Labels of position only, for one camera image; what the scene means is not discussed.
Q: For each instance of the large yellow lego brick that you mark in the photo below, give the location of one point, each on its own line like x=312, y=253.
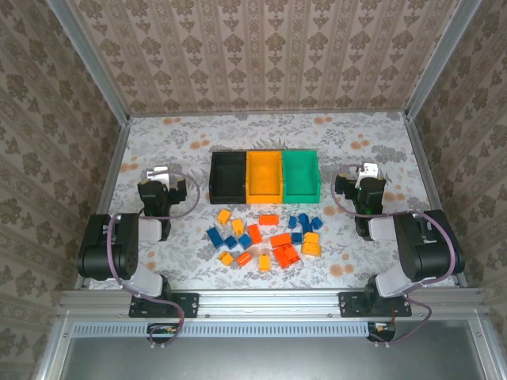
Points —
x=311, y=250

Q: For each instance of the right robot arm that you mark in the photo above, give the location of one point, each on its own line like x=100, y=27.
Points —
x=428, y=253

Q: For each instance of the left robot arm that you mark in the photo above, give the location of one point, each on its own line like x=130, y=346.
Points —
x=99, y=245

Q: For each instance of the black plastic bin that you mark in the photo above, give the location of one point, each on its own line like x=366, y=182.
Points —
x=227, y=178

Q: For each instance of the green plastic bin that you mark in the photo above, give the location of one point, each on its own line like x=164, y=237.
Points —
x=300, y=176

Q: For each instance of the yellow plastic bin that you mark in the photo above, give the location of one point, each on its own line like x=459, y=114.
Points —
x=264, y=178

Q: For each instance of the floral table cover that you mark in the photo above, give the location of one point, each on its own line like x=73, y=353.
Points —
x=257, y=130

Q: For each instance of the large orange lego brick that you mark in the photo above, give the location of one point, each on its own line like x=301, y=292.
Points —
x=287, y=256

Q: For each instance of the black connector with yellow plug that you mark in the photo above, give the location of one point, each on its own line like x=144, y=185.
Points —
x=381, y=328
x=162, y=329

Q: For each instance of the grey metal panel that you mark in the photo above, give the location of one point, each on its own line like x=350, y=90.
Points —
x=277, y=360

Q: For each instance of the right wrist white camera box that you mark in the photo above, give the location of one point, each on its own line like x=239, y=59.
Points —
x=367, y=171

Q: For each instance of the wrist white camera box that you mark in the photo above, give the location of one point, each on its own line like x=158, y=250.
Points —
x=158, y=173
x=367, y=171

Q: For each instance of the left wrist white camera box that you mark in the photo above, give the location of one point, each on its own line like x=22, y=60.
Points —
x=158, y=173

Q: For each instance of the aluminium table side rail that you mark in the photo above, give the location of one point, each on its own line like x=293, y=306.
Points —
x=425, y=166
x=104, y=202

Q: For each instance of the aluminium frame post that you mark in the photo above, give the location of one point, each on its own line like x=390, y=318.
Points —
x=441, y=59
x=92, y=63

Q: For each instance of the aluminium mounting rail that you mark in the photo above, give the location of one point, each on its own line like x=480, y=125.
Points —
x=269, y=302

